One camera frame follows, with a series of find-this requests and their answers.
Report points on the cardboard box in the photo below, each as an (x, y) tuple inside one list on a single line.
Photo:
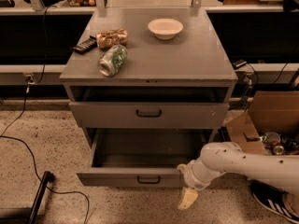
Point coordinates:
[(269, 111)]

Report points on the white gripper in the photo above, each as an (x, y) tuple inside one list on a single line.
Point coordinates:
[(191, 174)]

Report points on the black power adapter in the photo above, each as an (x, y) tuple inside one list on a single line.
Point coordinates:
[(238, 64)]

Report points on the black striped sneaker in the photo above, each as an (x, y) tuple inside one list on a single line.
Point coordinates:
[(281, 203)]

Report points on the white bowl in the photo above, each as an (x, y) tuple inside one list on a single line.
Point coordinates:
[(165, 29)]

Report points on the grey drawer cabinet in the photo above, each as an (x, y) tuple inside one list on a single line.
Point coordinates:
[(190, 68)]

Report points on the black remote control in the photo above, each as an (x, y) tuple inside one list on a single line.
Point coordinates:
[(85, 46)]

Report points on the grey top drawer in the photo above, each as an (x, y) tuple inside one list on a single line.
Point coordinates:
[(148, 115)]

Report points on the cans in box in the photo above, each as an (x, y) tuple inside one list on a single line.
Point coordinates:
[(280, 144)]

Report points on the black metal leg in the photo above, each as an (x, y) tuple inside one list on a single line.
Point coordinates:
[(47, 177)]

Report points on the grey drawer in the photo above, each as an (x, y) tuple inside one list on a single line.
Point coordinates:
[(142, 157), (148, 115)]

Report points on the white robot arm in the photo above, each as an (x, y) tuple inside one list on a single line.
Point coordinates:
[(217, 159)]

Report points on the green soda can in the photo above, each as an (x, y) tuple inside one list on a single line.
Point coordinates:
[(111, 62)]

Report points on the brown snack bag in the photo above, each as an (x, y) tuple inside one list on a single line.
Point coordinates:
[(107, 39)]

